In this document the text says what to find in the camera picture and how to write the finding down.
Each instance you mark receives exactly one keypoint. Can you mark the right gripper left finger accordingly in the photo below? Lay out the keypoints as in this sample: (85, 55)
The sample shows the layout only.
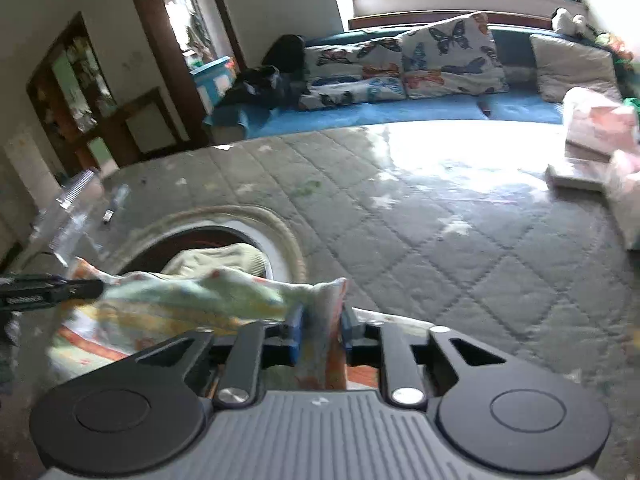
(257, 346)

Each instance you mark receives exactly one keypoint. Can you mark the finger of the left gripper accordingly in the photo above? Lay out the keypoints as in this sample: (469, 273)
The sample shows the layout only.
(26, 292)

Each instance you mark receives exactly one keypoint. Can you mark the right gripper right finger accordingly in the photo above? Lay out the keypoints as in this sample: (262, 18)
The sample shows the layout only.
(383, 345)

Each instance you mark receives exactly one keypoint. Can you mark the patterned green children's jacket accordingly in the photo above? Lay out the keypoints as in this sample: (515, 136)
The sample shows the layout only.
(217, 289)

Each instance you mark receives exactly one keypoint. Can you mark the clear plastic container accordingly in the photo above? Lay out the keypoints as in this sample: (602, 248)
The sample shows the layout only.
(60, 226)

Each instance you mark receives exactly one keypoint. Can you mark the quilted grey star tablecloth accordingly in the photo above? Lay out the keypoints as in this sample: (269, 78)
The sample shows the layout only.
(458, 232)

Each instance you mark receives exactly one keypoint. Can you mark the dark wooden shelf cabinet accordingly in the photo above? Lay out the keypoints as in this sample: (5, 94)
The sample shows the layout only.
(70, 95)

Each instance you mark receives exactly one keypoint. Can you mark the blue white cabinet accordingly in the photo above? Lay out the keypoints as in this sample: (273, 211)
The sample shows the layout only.
(212, 80)

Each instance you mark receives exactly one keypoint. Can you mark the small butterfly pillow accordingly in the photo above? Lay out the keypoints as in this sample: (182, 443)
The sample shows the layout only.
(367, 72)

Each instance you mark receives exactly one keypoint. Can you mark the blue bench cover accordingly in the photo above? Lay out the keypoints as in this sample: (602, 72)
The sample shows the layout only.
(522, 103)

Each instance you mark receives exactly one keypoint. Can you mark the large butterfly pillow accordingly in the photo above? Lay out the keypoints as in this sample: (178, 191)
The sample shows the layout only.
(455, 56)

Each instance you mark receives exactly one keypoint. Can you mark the pink tissue pack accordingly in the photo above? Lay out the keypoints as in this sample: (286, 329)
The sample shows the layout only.
(593, 121)

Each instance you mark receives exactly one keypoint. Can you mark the grey cushion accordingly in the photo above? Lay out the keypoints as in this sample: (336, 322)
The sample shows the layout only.
(563, 65)

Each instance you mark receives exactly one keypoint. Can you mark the green plastic bowl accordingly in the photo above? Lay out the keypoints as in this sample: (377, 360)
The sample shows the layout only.
(634, 103)

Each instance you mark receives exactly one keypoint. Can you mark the white plush toy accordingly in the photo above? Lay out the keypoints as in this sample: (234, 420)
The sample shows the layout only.
(567, 24)

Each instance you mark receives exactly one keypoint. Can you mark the orange green plush toy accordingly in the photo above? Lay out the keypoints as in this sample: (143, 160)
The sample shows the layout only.
(614, 44)

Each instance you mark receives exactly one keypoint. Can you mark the dark wooden door frame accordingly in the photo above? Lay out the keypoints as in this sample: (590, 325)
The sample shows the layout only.
(177, 79)

